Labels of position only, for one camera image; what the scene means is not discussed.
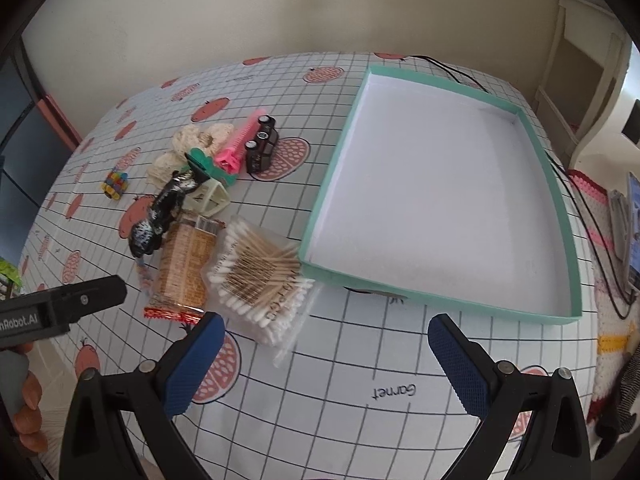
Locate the white shelf unit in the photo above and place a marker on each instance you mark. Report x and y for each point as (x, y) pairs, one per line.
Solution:
(583, 77)

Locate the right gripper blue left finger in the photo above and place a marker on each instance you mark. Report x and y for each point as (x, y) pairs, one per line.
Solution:
(96, 444)

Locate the biscuit snack packet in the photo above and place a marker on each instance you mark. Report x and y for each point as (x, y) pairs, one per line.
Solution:
(179, 293)

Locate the teal plastic toy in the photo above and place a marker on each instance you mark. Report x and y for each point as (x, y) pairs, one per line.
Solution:
(206, 163)

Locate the black toy dinosaur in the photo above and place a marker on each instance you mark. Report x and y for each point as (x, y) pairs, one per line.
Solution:
(157, 214)

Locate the cream plastic hair claw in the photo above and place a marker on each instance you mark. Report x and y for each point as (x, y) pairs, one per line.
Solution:
(209, 199)

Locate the pink hair roller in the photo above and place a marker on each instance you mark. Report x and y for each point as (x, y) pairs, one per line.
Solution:
(231, 157)

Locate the black toy car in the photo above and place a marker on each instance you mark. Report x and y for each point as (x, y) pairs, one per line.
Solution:
(259, 151)

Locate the cream lace scrunchie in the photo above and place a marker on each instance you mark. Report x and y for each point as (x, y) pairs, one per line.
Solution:
(209, 141)

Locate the bag of cotton swabs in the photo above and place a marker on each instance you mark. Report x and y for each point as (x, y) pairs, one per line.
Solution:
(255, 280)

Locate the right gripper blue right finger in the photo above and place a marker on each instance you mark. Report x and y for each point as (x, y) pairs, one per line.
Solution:
(555, 443)

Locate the teal shallow box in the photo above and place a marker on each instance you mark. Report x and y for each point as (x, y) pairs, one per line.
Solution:
(442, 194)

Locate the person's left hand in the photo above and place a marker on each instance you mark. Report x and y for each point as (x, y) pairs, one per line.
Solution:
(27, 422)

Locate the multicolour block toy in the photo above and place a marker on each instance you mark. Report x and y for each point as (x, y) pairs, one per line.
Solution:
(115, 184)

